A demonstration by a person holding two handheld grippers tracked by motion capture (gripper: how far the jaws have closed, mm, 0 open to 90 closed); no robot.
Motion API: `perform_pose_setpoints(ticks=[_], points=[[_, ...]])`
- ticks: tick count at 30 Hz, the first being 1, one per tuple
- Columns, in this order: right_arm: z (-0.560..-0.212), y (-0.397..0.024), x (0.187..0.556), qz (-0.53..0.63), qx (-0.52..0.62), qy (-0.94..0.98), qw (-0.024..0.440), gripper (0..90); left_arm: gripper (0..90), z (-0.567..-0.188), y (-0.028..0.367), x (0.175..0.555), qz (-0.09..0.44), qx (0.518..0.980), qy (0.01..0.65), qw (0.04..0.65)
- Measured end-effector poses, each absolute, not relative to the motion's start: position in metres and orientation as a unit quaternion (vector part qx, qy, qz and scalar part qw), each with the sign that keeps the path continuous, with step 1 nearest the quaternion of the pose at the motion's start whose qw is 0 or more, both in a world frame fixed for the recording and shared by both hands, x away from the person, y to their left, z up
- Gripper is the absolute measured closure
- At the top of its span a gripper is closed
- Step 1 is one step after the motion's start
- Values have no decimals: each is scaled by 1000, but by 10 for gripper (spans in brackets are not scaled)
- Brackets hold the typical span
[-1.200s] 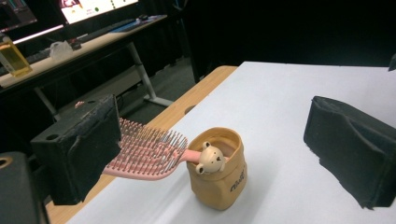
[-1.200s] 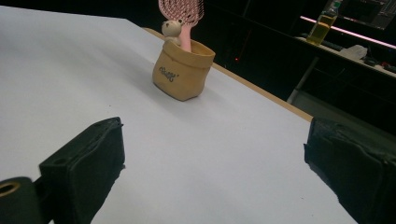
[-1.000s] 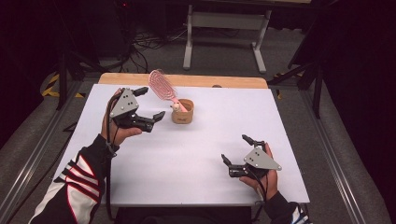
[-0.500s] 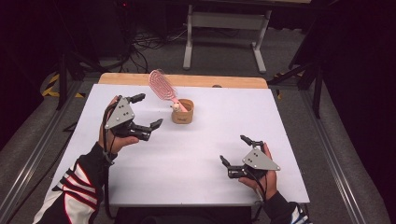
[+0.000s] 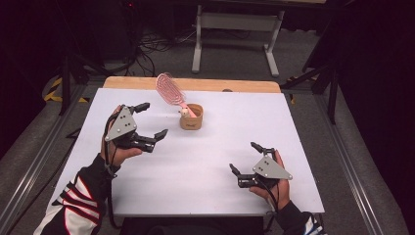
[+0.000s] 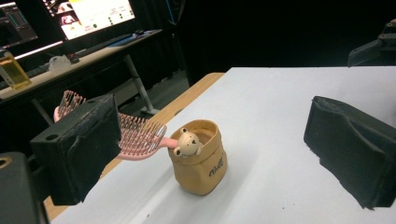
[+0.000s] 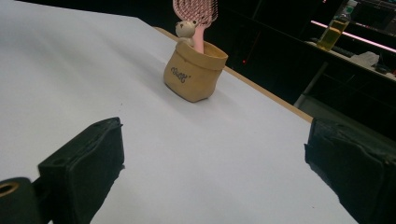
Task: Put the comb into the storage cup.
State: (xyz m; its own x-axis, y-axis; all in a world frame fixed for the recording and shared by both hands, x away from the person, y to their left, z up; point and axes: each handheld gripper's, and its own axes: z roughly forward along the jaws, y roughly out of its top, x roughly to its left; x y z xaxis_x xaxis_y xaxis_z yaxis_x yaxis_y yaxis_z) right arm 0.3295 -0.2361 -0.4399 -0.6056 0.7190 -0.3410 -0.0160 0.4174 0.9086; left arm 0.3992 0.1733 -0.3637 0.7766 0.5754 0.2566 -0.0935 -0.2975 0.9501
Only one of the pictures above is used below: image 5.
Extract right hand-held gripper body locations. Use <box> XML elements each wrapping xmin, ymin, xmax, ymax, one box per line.
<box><xmin>237</xmin><ymin>148</ymin><xmax>294</xmax><ymax>190</ymax></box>

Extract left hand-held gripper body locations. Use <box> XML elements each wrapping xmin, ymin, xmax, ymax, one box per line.
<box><xmin>103</xmin><ymin>105</ymin><xmax>157</xmax><ymax>154</ymax></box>

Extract pink hairbrush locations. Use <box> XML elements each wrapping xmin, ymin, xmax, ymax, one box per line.
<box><xmin>155</xmin><ymin>71</ymin><xmax>198</xmax><ymax>118</ymax></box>

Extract tan cup with bear figure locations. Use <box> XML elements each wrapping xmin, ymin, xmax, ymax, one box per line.
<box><xmin>178</xmin><ymin>103</ymin><xmax>205</xmax><ymax>131</ymax></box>

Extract person's right hand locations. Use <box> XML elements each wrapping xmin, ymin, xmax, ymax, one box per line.
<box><xmin>249</xmin><ymin>149</ymin><xmax>292</xmax><ymax>211</ymax></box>

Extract person's left hand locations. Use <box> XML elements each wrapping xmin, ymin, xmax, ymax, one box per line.
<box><xmin>100</xmin><ymin>104</ymin><xmax>145</xmax><ymax>168</ymax></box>

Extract white table board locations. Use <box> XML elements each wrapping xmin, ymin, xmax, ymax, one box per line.
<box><xmin>46</xmin><ymin>87</ymin><xmax>326</xmax><ymax>218</ymax></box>

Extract black metal stand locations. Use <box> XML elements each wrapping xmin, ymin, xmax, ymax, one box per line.
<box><xmin>58</xmin><ymin>54</ymin><xmax>111</xmax><ymax>118</ymax></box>
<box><xmin>280</xmin><ymin>61</ymin><xmax>341</xmax><ymax>125</ymax></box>

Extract yellow black hazard tape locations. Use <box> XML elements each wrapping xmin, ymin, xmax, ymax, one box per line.
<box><xmin>43</xmin><ymin>76</ymin><xmax>90</xmax><ymax>104</ymax></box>

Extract right hand-held gripper cable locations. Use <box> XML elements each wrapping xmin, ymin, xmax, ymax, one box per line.
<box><xmin>256</xmin><ymin>177</ymin><xmax>282</xmax><ymax>233</ymax></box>

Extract hand-held gripper cable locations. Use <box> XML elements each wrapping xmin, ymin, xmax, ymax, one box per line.
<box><xmin>103</xmin><ymin>112</ymin><xmax>124</xmax><ymax>230</ymax></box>
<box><xmin>256</xmin><ymin>177</ymin><xmax>282</xmax><ymax>233</ymax></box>

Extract left hand-held gripper cable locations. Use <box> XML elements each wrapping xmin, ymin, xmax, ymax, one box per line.
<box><xmin>103</xmin><ymin>112</ymin><xmax>124</xmax><ymax>230</ymax></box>

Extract black floor cables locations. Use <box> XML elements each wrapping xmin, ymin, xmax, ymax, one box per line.
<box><xmin>122</xmin><ymin>28</ymin><xmax>198</xmax><ymax>78</ymax></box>

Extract aluminium floor rail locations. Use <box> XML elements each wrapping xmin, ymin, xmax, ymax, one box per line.
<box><xmin>0</xmin><ymin>83</ymin><xmax>88</xmax><ymax>231</ymax></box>
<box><xmin>313</xmin><ymin>93</ymin><xmax>386</xmax><ymax>235</ymax></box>

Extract grey metal desk frame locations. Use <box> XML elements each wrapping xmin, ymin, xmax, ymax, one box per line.
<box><xmin>191</xmin><ymin>4</ymin><xmax>286</xmax><ymax>78</ymax></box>

